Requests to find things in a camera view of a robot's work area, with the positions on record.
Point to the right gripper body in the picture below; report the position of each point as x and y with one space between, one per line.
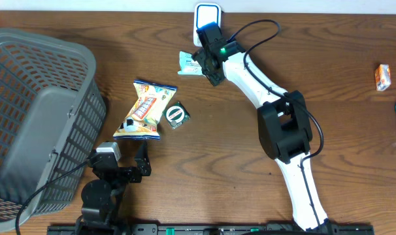
200 55

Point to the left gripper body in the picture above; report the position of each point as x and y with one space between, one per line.
129 175

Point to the teal tissue packet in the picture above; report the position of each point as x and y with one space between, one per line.
188 66

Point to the yellow snack bag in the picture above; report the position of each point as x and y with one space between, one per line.
143 118

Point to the small green box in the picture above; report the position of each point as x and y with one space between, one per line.
176 115

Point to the small orange box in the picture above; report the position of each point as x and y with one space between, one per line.
382 77

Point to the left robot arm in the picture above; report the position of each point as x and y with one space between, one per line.
102 197

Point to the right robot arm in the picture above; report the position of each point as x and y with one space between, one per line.
283 125

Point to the white barcode scanner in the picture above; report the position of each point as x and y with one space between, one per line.
205 13

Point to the grey plastic basket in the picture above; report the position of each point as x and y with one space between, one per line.
51 113

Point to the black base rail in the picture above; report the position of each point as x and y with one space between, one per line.
271 228

